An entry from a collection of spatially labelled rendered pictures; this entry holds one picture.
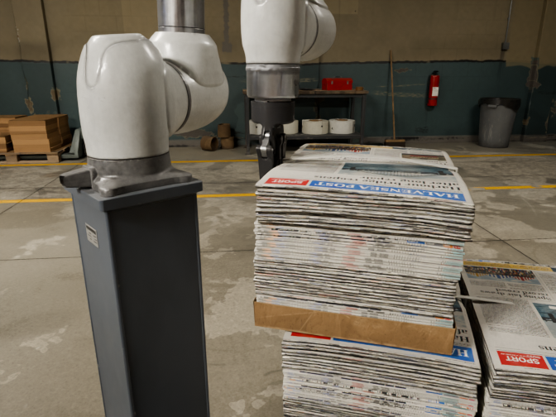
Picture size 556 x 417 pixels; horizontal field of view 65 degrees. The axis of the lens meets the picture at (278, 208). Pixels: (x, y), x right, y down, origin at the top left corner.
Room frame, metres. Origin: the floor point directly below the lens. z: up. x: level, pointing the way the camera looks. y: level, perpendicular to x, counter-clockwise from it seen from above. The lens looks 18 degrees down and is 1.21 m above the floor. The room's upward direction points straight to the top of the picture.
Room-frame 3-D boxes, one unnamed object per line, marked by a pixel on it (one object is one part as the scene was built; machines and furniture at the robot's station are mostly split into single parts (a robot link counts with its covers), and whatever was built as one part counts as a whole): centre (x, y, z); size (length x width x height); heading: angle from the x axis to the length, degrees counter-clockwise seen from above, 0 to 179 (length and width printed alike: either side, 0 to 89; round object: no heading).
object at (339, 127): (6.73, -0.38, 0.55); 1.80 x 0.70 x 1.09; 96
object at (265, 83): (0.76, 0.01, 1.19); 0.09 x 0.09 x 0.06
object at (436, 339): (0.62, -0.12, 0.86); 0.29 x 0.16 x 0.04; 75
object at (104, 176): (0.83, 0.31, 1.03); 0.22 x 0.18 x 0.06; 132
